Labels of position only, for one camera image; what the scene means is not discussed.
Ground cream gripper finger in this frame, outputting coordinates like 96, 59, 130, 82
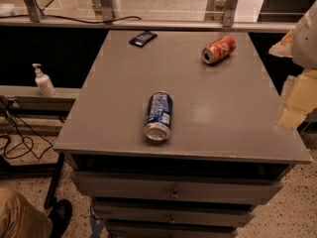
276, 69, 317, 129
268, 29, 294, 58

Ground red coke can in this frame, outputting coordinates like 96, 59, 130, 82
202, 36, 236, 64

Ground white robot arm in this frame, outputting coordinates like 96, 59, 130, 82
268, 1, 317, 129

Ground blue pepsi can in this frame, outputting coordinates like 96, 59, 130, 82
144, 91, 173, 142

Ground grey drawer cabinet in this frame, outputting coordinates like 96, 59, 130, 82
54, 31, 311, 238

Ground blue tape on floor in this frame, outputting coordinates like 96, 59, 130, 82
89, 216, 105, 238

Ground white pump bottle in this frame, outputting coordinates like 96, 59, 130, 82
33, 63, 55, 96

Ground black metal stand leg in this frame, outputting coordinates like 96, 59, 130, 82
44, 153, 64, 209

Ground black shoe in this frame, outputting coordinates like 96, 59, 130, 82
49, 199, 72, 238

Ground tan trouser leg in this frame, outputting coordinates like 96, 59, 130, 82
0, 187, 53, 238

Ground black cable on ledge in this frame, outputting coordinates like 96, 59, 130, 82
0, 0, 143, 25

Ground black floor cables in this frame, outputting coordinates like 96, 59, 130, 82
0, 96, 66, 161

